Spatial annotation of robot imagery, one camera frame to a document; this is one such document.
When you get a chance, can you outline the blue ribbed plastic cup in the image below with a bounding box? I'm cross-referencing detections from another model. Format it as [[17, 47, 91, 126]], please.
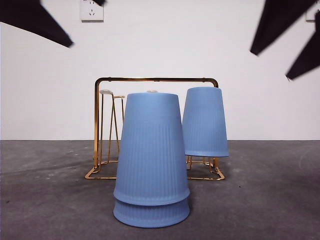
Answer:
[[181, 86, 230, 158], [112, 194, 191, 229], [113, 91, 191, 207]]

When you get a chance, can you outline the white wall socket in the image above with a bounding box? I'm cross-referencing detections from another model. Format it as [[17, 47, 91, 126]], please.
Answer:
[[80, 0, 105, 23], [305, 8, 317, 23]]

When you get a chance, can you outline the gold wire cup holder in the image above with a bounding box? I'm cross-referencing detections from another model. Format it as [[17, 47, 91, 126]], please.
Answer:
[[84, 76, 226, 181]]

